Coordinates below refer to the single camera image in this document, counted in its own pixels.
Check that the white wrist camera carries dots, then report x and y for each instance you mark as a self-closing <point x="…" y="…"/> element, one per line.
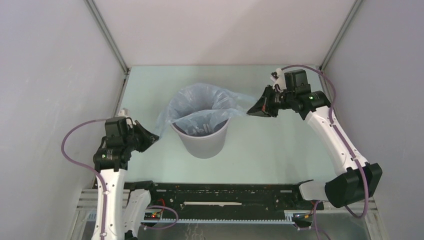
<point x="278" y="78"/>
<point x="124" y="112"/>

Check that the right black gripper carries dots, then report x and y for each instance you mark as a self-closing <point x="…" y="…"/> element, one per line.
<point x="263" y="107"/>

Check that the right controller board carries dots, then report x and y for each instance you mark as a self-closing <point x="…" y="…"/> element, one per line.
<point x="302" y="220"/>

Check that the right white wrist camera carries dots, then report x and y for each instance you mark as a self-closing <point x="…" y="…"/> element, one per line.
<point x="278" y="78"/>

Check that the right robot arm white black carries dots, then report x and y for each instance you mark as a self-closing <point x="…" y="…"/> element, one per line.
<point x="356" y="179"/>

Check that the corner aluminium post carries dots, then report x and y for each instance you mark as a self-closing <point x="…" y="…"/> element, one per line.
<point x="355" y="8"/>
<point x="105" y="31"/>

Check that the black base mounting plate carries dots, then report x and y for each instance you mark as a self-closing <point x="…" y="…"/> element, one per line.
<point x="226" y="202"/>

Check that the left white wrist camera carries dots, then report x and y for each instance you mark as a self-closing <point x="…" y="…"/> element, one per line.
<point x="124" y="112"/>

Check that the right corner aluminium post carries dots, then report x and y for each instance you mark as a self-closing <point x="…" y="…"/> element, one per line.
<point x="355" y="8"/>

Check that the left controller board with leds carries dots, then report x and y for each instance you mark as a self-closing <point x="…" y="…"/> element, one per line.
<point x="153" y="216"/>

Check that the grey cylindrical trash bin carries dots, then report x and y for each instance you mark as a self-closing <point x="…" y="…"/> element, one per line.
<point x="200" y="139"/>

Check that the light blue plastic trash bag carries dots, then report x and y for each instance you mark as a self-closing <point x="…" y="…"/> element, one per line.
<point x="201" y="109"/>

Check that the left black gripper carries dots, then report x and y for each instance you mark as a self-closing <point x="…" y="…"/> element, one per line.
<point x="148" y="138"/>

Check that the left corner aluminium post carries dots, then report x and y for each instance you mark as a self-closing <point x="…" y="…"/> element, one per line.
<point x="105" y="31"/>

